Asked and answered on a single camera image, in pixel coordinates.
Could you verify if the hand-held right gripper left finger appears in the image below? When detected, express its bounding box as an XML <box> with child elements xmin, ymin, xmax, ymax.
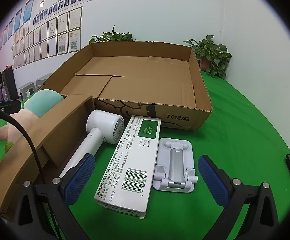
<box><xmin>14</xmin><ymin>152</ymin><xmax>97</xmax><ymax>240</ymax></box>

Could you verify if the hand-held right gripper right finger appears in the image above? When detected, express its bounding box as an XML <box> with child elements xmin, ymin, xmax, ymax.
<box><xmin>197</xmin><ymin>155</ymin><xmax>280</xmax><ymax>240</ymax></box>

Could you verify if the white folding phone stand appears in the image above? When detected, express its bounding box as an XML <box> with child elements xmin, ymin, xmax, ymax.
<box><xmin>152</xmin><ymin>137</ymin><xmax>198</xmax><ymax>193</ymax></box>

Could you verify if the narrow cardboard tray box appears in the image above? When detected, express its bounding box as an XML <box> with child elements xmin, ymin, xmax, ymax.
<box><xmin>0</xmin><ymin>94</ymin><xmax>95</xmax><ymax>224</ymax></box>

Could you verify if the large cardboard box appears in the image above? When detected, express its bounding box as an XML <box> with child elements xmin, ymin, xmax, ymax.
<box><xmin>39</xmin><ymin>41</ymin><xmax>214</xmax><ymax>131</ymax></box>

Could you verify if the black cabinet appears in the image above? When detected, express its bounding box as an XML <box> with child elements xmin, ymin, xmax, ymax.
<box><xmin>2</xmin><ymin>66</ymin><xmax>19</xmax><ymax>101</ymax></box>

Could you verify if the grey plastic stool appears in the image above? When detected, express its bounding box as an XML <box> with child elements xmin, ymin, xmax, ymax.
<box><xmin>36</xmin><ymin>73</ymin><xmax>53</xmax><ymax>91</ymax></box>
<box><xmin>19</xmin><ymin>82</ymin><xmax>37</xmax><ymax>101</ymax></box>

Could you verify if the mint and pink plush toy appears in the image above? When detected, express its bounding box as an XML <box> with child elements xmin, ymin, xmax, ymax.
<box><xmin>0</xmin><ymin>89</ymin><xmax>65</xmax><ymax>178</ymax></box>

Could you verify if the white medicine carton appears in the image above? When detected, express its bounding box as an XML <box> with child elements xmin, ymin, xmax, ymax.
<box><xmin>94</xmin><ymin>115</ymin><xmax>162</xmax><ymax>220</ymax></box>

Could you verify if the green plant in red pot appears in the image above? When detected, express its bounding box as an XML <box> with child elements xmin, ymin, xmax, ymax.
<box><xmin>184</xmin><ymin>35</ymin><xmax>232</xmax><ymax>79</ymax></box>

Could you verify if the leafy green potted plant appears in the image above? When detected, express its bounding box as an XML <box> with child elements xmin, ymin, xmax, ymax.
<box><xmin>89</xmin><ymin>25</ymin><xmax>138</xmax><ymax>44</ymax></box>

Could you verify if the black cable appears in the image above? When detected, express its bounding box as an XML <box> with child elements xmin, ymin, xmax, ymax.
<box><xmin>0</xmin><ymin>104</ymin><xmax>47</xmax><ymax>184</ymax></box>

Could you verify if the wall of framed certificates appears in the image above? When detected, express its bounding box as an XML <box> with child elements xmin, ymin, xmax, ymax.
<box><xmin>0</xmin><ymin>6</ymin><xmax>83</xmax><ymax>69</ymax></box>

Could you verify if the row of blue wall notices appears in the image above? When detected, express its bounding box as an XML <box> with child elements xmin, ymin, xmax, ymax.
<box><xmin>2</xmin><ymin>0</ymin><xmax>36</xmax><ymax>47</ymax></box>

